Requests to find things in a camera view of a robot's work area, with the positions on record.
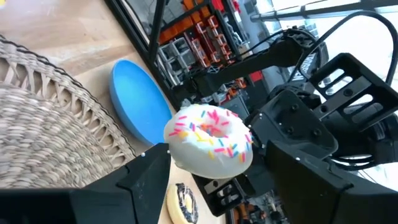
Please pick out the dark blue plate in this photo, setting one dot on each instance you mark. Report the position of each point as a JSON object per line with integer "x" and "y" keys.
{"x": 136, "y": 99}

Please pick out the black aluminium table frame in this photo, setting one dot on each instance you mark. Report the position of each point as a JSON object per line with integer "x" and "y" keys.
{"x": 130, "y": 32}

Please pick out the round woven straw placemat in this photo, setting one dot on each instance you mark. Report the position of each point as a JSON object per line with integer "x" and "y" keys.
{"x": 46, "y": 130}

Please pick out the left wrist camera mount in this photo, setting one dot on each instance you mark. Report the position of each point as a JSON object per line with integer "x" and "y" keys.
{"x": 349, "y": 60}

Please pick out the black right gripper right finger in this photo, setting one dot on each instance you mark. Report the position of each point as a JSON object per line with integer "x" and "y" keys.
{"x": 304, "y": 193}

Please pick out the small white colourful-sprinkled donut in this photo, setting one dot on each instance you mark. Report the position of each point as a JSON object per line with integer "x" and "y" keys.
{"x": 202, "y": 155}

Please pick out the large chocolate white-drizzled donut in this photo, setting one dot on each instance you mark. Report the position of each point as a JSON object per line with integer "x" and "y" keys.
{"x": 182, "y": 205}

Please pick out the storage rack with orange bins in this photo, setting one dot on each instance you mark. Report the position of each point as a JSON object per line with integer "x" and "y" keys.
{"x": 199, "y": 34}

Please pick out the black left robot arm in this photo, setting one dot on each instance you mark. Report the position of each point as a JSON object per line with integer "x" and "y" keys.
{"x": 255, "y": 62}

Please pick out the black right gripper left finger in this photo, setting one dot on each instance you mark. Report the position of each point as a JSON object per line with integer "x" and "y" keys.
{"x": 149, "y": 186}

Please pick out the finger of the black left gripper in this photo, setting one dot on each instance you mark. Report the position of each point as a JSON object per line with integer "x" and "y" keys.
{"x": 224, "y": 194}
{"x": 295, "y": 124}

